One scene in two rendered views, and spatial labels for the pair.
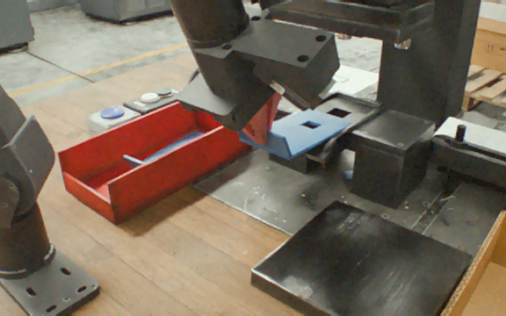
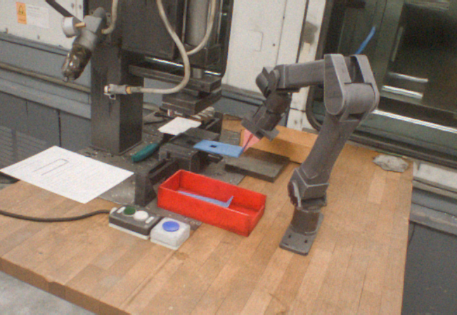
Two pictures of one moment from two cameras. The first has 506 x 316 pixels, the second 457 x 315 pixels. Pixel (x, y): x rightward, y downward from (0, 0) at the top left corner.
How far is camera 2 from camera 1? 1.43 m
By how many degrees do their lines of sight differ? 94
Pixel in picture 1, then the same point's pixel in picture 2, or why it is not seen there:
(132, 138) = (205, 209)
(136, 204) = (252, 206)
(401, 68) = (127, 123)
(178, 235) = not seen: hidden behind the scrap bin
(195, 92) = (271, 133)
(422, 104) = (135, 134)
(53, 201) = (259, 238)
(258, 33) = not seen: hidden behind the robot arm
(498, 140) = (178, 124)
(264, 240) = (249, 181)
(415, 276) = (260, 153)
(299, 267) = (267, 169)
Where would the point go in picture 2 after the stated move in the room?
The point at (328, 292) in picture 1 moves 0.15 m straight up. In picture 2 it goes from (275, 166) to (283, 121)
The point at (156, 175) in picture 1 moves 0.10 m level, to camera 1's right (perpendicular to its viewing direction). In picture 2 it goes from (241, 194) to (230, 176)
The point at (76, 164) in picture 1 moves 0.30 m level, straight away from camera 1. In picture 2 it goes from (241, 222) to (130, 266)
